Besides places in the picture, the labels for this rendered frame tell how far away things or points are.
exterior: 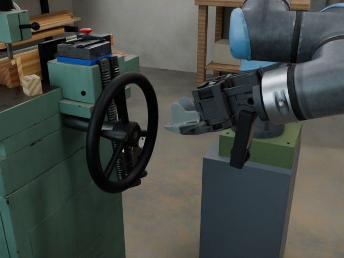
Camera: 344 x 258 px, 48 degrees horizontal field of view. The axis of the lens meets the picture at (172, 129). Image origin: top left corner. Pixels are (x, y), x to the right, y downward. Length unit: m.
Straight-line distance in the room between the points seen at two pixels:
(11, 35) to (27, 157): 0.30
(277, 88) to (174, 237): 1.34
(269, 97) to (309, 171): 1.90
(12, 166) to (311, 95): 0.63
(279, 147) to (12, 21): 0.87
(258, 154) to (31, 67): 0.76
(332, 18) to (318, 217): 1.52
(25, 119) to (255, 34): 0.52
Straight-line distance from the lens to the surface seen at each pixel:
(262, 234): 1.46
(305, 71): 0.62
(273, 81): 0.63
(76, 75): 0.94
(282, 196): 1.36
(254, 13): 0.72
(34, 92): 0.94
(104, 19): 4.81
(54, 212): 1.07
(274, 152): 1.32
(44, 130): 0.96
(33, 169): 0.96
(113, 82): 0.84
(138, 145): 1.22
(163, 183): 2.25
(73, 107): 0.95
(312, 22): 0.70
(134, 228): 1.93
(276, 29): 0.70
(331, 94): 0.60
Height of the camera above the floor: 1.19
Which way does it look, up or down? 24 degrees down
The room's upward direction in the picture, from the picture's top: straight up
